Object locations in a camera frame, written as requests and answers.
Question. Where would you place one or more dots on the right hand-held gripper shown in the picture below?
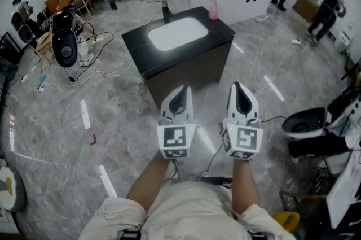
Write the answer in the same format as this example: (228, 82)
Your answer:
(244, 140)

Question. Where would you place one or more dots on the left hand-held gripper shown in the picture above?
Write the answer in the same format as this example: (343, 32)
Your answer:
(176, 137)

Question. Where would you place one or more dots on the pink soap bottle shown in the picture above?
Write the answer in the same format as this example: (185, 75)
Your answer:
(213, 11)

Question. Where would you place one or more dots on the person's right forearm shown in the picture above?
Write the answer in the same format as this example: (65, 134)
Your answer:
(244, 185)

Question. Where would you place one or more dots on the person's left forearm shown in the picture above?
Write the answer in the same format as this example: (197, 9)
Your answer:
(146, 179)

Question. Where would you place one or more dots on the black vanity cabinet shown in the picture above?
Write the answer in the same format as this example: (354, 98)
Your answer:
(141, 45)

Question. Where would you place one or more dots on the white sink basin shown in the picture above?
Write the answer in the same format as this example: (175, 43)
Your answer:
(177, 34)

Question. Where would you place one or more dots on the black waist device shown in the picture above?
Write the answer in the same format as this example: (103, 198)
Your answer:
(214, 180)

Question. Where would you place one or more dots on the white power adapter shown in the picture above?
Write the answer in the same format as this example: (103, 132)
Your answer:
(296, 41)

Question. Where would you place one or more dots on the black sink faucet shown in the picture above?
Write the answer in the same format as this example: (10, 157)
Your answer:
(166, 11)

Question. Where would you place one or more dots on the person's beige shirt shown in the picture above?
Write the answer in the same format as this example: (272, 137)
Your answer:
(191, 210)

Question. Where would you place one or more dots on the white rectangular bathtub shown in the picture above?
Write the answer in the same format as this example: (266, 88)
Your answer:
(225, 4)

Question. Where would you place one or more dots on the white power strip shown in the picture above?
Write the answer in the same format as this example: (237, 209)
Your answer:
(97, 40)

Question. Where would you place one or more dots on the brown cardboard box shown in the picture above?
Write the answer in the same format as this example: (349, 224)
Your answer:
(306, 7)

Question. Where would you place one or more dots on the yellow container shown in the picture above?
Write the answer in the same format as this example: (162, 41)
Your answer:
(286, 220)

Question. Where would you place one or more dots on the white board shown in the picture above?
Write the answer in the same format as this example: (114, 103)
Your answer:
(344, 191)

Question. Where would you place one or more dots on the wooden chair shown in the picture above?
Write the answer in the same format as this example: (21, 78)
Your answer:
(84, 4)

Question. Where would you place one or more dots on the orange bag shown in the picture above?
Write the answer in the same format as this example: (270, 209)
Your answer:
(55, 4)

